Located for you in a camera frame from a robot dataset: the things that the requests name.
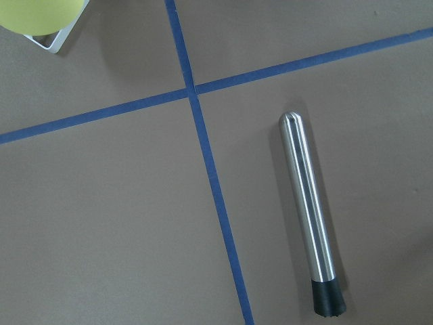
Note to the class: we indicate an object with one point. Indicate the yellow-green cup on rack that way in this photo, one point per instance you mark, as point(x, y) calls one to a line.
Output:
point(38, 17)

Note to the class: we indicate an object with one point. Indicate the steel muddler black tip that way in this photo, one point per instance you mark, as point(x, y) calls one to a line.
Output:
point(328, 300)

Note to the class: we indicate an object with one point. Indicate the white wire cup rack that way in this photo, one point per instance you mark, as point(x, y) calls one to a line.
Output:
point(53, 42)

